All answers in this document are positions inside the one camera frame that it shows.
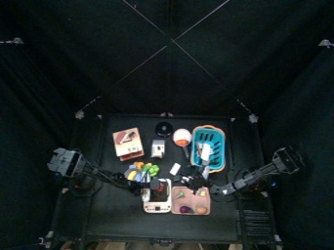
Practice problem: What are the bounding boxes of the white toy stove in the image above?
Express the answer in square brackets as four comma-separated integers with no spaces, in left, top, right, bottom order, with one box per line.
[142,178,174,214]

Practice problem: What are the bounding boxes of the pink toy tray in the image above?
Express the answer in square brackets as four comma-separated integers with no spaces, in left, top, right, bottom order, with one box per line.
[171,186,212,216]

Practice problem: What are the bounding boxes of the small white block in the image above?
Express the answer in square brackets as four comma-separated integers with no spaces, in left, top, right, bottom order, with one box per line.
[168,162,183,177]

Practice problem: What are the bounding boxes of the green toy piece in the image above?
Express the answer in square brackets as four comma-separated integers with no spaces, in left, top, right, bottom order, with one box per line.
[142,163,162,178]

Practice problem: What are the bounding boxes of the white item in basket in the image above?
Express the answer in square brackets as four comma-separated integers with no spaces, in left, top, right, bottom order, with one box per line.
[199,143,212,163]

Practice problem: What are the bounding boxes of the small white toy appliance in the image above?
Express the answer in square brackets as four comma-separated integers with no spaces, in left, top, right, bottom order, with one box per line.
[150,139,167,159]

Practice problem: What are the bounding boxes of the blue basket with orange rim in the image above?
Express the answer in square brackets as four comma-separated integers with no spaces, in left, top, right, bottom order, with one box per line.
[190,125,227,173]

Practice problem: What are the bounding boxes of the white and orange toy ladle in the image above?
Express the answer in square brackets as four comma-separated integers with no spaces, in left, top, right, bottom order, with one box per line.
[172,128,194,159]

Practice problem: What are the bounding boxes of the black round lid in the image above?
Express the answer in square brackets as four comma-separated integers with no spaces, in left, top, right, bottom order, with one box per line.
[154,121,175,138]

